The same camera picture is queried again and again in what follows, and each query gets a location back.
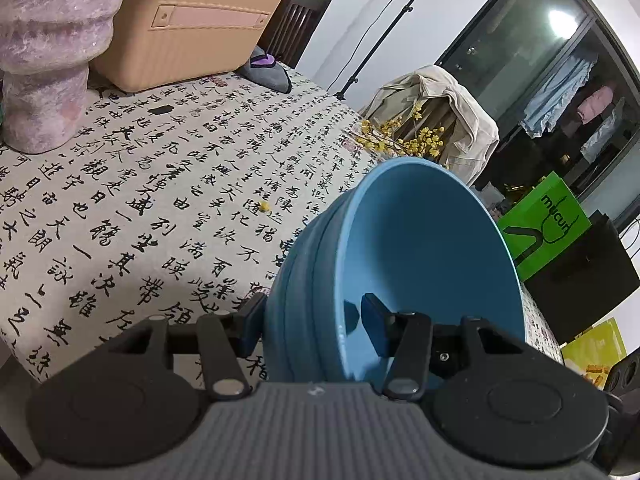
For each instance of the studio light on stand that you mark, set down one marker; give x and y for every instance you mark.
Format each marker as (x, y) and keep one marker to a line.
(409, 8)

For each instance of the grey purple cloth pouch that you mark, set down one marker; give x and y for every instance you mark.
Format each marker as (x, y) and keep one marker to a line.
(270, 77)

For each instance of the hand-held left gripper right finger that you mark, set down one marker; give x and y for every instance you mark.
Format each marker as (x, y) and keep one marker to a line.
(372, 320)

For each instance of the yellow flower branch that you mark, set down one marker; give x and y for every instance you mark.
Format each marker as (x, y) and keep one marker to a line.
(425, 145)

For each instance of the dark sliding glass door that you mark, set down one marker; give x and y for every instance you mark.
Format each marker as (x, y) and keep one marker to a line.
(500, 35)

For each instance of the pale hanging garment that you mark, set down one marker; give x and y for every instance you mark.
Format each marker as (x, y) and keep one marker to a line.
(605, 135)

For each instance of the light blue hanging garment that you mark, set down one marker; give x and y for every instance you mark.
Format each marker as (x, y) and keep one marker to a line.
(555, 95)

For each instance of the pink ribbed suitcase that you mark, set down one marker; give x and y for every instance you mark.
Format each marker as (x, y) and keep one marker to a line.
(175, 55)

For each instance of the beige jacket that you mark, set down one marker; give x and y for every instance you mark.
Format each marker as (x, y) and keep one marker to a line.
(465, 125)

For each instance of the blue bowl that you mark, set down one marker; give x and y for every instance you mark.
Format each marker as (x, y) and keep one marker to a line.
(425, 240)
(300, 285)

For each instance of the calligraphy print tablecloth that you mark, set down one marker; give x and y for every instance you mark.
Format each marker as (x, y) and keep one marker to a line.
(150, 185)

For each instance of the brown chair under jacket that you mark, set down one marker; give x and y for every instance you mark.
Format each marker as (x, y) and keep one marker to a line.
(437, 115)

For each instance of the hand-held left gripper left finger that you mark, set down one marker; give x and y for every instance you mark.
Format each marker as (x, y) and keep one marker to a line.
(250, 330)

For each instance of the pink hanging garment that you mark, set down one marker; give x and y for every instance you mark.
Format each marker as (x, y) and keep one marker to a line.
(595, 105)

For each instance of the black paper bag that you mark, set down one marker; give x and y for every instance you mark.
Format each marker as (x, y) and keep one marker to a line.
(585, 285)

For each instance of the yellow-green snack box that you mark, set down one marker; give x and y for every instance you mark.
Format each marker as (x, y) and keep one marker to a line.
(595, 345)

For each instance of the purple fuzzy vase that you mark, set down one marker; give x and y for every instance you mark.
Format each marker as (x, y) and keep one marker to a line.
(50, 60)

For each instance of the green paper bag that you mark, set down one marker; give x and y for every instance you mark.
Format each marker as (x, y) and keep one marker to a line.
(525, 215)

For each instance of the dark wooden chair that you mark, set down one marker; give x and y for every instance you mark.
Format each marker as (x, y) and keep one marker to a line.
(295, 25)

